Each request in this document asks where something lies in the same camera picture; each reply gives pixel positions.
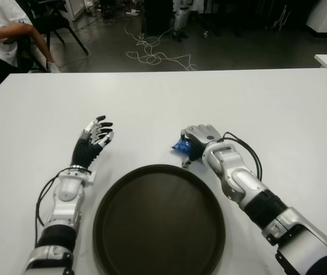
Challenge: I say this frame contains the metal folding stand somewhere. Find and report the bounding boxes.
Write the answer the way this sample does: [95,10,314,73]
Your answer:
[266,4,290,31]

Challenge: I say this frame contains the silver humanoid robot legs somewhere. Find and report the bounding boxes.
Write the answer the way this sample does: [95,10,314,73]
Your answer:
[172,0,190,40]

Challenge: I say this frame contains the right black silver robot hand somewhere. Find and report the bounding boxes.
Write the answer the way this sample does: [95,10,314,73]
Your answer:
[180,124,223,169]

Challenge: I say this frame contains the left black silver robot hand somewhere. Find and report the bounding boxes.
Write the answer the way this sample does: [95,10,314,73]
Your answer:
[71,115,115,168]

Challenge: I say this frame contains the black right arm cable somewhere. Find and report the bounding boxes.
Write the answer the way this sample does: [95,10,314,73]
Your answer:
[222,131,264,181]

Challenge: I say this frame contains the black chair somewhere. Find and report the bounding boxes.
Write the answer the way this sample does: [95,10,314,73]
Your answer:
[22,0,90,72]

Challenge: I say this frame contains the white glass-front cabinet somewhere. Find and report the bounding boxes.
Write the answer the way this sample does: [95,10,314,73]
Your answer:
[65,0,85,21]

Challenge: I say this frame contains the round dark brown tray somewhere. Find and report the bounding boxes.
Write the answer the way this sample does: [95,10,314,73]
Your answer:
[92,163,227,275]

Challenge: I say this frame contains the tangled white floor cable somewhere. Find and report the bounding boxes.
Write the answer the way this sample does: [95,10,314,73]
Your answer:
[123,19,198,72]

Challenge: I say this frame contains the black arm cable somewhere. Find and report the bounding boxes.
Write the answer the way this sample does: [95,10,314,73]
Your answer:
[36,171,64,230]
[222,131,264,181]

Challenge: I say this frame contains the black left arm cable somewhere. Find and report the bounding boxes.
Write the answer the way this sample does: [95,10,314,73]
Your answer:
[36,171,64,230]

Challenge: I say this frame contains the blue Oreo cookie packet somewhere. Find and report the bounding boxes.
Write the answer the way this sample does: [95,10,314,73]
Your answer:
[170,136,192,155]

